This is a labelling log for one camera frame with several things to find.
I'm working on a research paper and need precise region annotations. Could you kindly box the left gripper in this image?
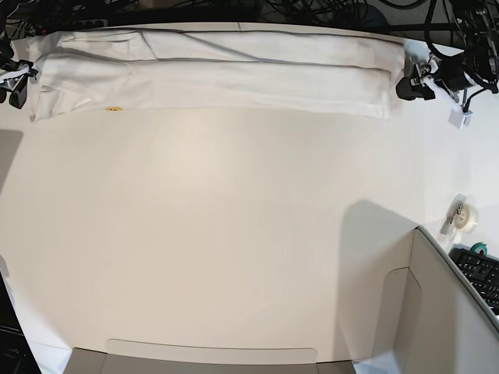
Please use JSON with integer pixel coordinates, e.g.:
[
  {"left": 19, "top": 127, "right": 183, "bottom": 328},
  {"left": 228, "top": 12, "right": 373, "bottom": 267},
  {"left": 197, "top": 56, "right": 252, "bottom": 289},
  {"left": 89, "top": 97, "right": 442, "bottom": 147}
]
[{"left": 395, "top": 55, "right": 477, "bottom": 108}]

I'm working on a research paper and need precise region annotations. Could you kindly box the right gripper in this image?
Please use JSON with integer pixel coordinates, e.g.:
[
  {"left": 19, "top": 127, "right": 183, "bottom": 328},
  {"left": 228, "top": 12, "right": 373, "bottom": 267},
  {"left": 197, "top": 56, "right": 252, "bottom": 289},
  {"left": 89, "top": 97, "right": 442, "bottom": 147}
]
[{"left": 0, "top": 59, "right": 38, "bottom": 109}]

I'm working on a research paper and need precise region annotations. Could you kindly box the white printed t-shirt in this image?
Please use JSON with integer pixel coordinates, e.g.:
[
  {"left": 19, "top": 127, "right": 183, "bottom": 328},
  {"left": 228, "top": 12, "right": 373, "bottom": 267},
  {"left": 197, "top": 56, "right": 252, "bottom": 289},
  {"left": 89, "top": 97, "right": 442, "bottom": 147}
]
[{"left": 19, "top": 29, "right": 405, "bottom": 121}]

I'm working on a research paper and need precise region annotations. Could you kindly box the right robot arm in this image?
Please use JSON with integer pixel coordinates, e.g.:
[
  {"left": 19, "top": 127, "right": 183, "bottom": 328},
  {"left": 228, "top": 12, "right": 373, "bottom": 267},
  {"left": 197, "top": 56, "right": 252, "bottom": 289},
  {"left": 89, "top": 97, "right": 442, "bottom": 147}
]
[{"left": 1, "top": 31, "right": 39, "bottom": 109}]

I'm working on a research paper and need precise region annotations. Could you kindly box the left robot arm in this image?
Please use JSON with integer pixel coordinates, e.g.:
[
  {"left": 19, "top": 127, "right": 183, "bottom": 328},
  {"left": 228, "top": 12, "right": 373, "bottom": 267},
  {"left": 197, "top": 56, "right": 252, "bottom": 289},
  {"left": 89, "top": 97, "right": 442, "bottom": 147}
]
[{"left": 396, "top": 1, "right": 498, "bottom": 115}]

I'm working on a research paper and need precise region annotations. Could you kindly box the clear tape dispenser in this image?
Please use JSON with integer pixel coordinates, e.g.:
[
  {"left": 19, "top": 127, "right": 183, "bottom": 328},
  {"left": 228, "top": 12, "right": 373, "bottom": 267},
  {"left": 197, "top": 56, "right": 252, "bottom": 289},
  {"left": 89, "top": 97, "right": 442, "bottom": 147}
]
[{"left": 440, "top": 194, "right": 479, "bottom": 244}]

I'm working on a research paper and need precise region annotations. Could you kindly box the green tape roll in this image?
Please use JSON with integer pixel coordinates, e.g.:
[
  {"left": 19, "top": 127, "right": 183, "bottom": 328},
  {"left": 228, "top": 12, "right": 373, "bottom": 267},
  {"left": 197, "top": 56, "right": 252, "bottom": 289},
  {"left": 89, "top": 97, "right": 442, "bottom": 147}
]
[{"left": 469, "top": 242, "right": 487, "bottom": 256}]

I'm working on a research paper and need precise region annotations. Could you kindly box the black computer keyboard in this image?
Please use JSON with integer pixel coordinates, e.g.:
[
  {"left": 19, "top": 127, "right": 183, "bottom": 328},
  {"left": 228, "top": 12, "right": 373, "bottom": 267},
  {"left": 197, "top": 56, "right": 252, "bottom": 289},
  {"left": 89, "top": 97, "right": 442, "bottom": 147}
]
[{"left": 449, "top": 245, "right": 499, "bottom": 316}]

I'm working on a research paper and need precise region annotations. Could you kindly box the grey cardboard box right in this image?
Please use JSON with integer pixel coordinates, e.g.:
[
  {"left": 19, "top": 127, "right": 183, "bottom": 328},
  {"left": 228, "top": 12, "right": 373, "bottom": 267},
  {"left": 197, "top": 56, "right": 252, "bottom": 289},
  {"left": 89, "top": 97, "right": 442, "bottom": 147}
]
[{"left": 348, "top": 225, "right": 499, "bottom": 374}]

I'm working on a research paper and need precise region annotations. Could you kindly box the black monitor left edge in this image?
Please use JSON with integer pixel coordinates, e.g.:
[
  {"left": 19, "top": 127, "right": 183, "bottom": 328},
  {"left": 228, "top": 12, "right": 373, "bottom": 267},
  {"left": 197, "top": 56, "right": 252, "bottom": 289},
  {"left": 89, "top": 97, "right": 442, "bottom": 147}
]
[{"left": 0, "top": 278, "right": 41, "bottom": 374}]

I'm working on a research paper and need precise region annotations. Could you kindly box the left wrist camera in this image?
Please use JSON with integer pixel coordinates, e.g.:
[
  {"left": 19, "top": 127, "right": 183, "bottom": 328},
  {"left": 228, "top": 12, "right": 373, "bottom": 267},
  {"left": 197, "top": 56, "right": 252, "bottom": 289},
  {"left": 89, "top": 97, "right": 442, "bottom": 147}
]
[{"left": 448, "top": 109, "right": 472, "bottom": 129}]

